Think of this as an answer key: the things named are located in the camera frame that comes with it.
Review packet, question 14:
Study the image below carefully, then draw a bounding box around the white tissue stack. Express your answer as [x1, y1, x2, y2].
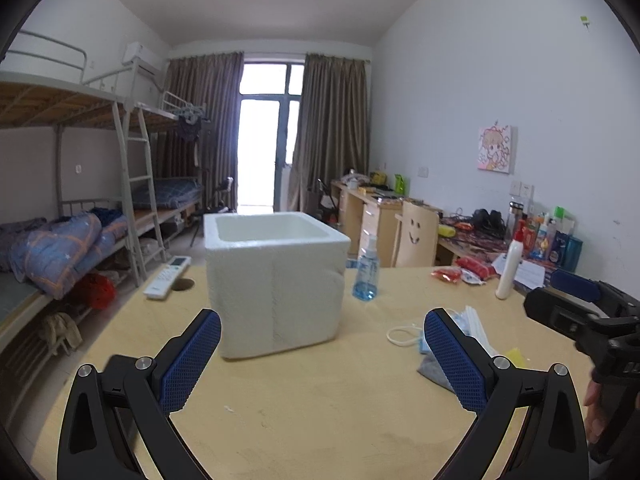
[460, 306, 499, 358]

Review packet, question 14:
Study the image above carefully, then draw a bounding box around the blue face mask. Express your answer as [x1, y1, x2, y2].
[385, 309, 468, 356]

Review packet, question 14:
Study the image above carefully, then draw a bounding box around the yellow foam net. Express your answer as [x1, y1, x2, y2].
[504, 348, 527, 368]

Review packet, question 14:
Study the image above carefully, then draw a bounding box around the grey knitted cloth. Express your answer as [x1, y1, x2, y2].
[418, 353, 454, 392]

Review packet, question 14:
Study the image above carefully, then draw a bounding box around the person's right hand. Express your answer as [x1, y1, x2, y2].
[584, 380, 608, 444]

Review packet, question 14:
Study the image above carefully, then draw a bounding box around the white paper sheet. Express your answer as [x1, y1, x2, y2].
[491, 254, 546, 289]

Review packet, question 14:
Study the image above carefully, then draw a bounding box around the white lotion pump bottle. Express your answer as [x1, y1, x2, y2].
[492, 228, 524, 300]

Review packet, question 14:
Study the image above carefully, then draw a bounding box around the steel thermos bottle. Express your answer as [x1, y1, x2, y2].
[504, 200, 524, 243]

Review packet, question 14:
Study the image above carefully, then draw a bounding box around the white blue snack packet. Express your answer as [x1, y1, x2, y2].
[461, 269, 485, 286]

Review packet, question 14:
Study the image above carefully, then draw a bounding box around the red wrapped package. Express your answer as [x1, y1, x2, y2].
[456, 257, 497, 281]

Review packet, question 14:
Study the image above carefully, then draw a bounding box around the red plastic bag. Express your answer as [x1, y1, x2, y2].
[70, 273, 116, 310]

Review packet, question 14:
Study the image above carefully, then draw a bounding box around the white remote control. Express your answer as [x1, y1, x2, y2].
[143, 256, 192, 301]

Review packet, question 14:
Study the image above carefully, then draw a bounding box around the wooden smiley chair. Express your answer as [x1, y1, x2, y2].
[392, 200, 440, 268]

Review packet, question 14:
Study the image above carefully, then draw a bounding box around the blue plaid quilt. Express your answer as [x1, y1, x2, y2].
[1, 208, 128, 300]

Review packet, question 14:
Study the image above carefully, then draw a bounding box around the white foam box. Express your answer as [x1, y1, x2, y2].
[204, 212, 350, 361]

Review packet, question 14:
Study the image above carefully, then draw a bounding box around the blue spray bottle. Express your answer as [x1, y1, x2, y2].
[352, 235, 380, 301]

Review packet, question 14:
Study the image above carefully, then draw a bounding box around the wooden desk with drawers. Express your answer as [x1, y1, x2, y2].
[331, 181, 442, 268]

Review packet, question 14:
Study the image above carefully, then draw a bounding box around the black folding chair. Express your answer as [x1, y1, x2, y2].
[190, 176, 234, 246]

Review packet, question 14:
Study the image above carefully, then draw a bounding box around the metal bunk bed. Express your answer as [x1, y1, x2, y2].
[1, 55, 193, 408]

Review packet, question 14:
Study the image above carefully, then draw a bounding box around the right brown curtain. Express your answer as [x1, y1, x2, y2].
[288, 53, 370, 212]

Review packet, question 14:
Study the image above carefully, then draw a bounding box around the brown curtain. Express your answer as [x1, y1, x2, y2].
[288, 53, 370, 212]
[152, 52, 244, 205]

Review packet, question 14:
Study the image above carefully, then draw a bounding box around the left brown curtain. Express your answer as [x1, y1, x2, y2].
[152, 52, 244, 205]

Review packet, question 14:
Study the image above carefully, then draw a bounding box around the glass balcony door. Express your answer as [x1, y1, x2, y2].
[236, 62, 304, 214]

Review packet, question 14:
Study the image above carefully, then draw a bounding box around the white air conditioner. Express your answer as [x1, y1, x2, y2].
[122, 41, 165, 76]

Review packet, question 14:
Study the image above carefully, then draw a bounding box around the anime wall picture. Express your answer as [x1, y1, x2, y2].
[477, 124, 512, 174]

